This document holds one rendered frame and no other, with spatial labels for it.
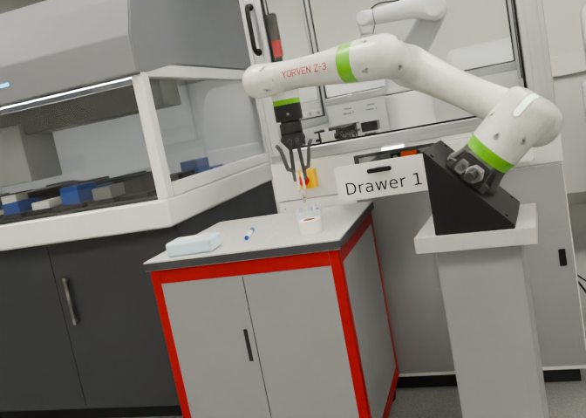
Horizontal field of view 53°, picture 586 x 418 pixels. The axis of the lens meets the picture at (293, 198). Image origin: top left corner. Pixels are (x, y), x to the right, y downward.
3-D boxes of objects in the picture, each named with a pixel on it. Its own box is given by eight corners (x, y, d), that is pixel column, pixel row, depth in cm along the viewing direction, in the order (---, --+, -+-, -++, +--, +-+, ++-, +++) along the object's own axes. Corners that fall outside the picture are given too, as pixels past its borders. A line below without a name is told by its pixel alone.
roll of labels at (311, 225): (327, 229, 177) (324, 216, 176) (309, 236, 173) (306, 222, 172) (314, 229, 182) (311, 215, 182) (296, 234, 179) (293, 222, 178)
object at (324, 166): (562, 161, 197) (557, 117, 195) (277, 202, 228) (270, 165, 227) (534, 137, 286) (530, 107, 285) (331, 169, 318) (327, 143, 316)
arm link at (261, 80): (357, 82, 175) (351, 44, 174) (338, 84, 166) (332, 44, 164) (259, 99, 196) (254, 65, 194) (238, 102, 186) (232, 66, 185)
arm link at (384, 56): (415, 78, 165) (412, 34, 165) (396, 71, 154) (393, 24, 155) (357, 88, 175) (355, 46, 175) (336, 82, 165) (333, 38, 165)
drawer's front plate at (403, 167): (432, 189, 177) (426, 153, 176) (339, 202, 186) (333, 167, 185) (432, 188, 179) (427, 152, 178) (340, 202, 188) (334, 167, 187)
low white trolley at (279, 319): (385, 493, 171) (339, 238, 161) (194, 489, 190) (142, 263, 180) (406, 394, 225) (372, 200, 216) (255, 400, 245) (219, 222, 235)
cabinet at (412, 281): (596, 385, 206) (567, 160, 196) (315, 395, 238) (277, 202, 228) (558, 294, 296) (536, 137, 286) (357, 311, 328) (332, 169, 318)
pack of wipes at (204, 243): (223, 244, 185) (220, 230, 185) (212, 252, 176) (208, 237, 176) (180, 250, 189) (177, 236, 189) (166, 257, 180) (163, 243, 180)
